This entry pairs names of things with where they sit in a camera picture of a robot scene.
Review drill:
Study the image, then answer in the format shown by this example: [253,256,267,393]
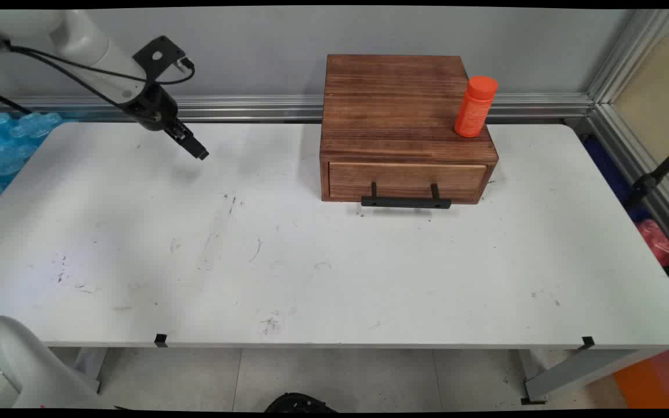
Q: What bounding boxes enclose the beige wall panel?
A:
[612,16,669,204]

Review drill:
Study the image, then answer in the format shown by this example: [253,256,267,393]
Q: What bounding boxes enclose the wooden drawer with black handle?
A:
[327,161,490,210]

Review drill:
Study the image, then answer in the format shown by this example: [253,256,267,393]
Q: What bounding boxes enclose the black cable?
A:
[0,45,197,87]
[0,49,161,124]

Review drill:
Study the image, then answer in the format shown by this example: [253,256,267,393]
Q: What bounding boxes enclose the orange box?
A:
[612,348,669,410]

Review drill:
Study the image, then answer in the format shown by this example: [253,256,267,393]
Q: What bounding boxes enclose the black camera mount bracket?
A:
[132,35,188,80]

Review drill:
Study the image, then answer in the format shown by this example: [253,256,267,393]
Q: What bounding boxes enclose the brown wooden drawer cabinet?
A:
[319,54,499,204]

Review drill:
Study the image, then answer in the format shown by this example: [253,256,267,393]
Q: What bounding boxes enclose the black round object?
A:
[264,392,339,413]

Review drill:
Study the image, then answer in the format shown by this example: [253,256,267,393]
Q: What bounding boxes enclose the black stand pole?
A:
[624,136,669,211]

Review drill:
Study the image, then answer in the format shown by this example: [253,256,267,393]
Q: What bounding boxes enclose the blue bubble wrap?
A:
[0,111,64,219]

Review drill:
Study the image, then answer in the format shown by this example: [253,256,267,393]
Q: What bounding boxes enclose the grey table leg with foot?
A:
[519,348,669,405]

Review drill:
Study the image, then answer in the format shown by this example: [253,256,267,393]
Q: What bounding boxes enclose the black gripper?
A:
[130,85,210,161]

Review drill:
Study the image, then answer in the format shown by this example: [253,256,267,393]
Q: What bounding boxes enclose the aluminium side rail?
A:
[567,103,669,259]

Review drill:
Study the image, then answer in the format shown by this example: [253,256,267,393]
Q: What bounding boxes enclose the orange plastic bottle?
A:
[454,75,499,139]

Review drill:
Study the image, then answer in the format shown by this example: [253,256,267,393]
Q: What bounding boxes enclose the pink plastic bag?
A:
[635,219,669,266]

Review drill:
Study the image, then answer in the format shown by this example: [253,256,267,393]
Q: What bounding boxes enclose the horizontal aluminium frame rail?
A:
[0,93,595,124]

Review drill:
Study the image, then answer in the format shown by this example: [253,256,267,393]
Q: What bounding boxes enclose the blue object behind table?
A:
[582,136,652,222]

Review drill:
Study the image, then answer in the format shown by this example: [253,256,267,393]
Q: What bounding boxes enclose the aluminium corner post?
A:
[586,9,669,106]

